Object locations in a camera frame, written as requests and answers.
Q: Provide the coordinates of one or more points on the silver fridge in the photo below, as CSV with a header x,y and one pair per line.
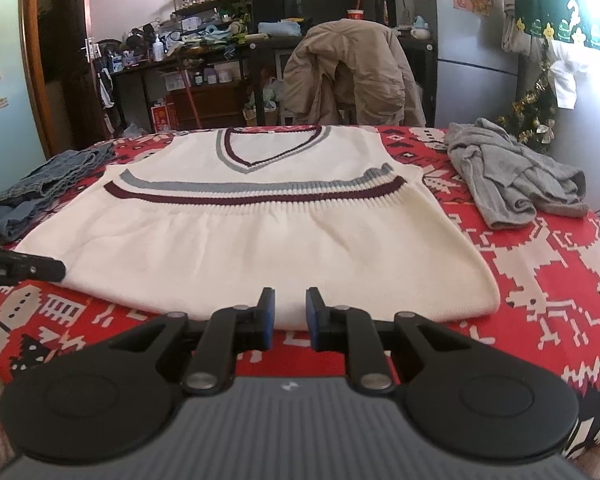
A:
x,y
475,85

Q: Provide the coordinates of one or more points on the black monitor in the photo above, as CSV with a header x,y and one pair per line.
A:
x,y
340,0

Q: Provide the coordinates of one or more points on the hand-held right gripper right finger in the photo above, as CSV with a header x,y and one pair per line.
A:
x,y
314,320

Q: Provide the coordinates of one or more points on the red patterned blanket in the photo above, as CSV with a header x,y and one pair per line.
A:
x,y
555,280

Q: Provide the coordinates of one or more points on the brown wooden door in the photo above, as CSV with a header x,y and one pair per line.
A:
x,y
35,60

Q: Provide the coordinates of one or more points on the beige jacket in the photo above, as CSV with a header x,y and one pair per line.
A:
x,y
360,75

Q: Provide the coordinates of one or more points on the cluttered wooden shelf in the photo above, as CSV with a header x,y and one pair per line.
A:
x,y
215,105

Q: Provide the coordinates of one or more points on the grey crumpled garment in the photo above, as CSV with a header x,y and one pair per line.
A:
x,y
505,175

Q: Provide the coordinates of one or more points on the red cup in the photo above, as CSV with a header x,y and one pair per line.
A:
x,y
356,12

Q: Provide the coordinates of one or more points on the white knit vest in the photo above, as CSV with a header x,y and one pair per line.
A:
x,y
260,245

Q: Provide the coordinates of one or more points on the blue jeans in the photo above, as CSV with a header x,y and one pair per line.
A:
x,y
35,195

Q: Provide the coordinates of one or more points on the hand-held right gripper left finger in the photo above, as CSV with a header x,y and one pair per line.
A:
x,y
266,320

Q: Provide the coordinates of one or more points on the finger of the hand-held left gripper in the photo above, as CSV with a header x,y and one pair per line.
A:
x,y
30,270

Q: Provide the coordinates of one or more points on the white spray bottle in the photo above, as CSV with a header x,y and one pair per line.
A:
x,y
158,50

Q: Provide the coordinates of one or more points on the small christmas tree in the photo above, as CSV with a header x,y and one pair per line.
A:
x,y
535,115

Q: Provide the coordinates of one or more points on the folded light blue cloth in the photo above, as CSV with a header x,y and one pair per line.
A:
x,y
279,28

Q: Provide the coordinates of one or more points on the white hanging cloth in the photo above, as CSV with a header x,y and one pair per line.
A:
x,y
567,80

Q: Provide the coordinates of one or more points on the red broom stick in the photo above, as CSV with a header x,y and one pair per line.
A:
x,y
192,100

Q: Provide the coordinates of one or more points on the blue figurine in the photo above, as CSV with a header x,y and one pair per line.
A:
x,y
421,29

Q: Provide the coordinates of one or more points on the red printed box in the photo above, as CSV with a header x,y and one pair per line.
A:
x,y
162,117

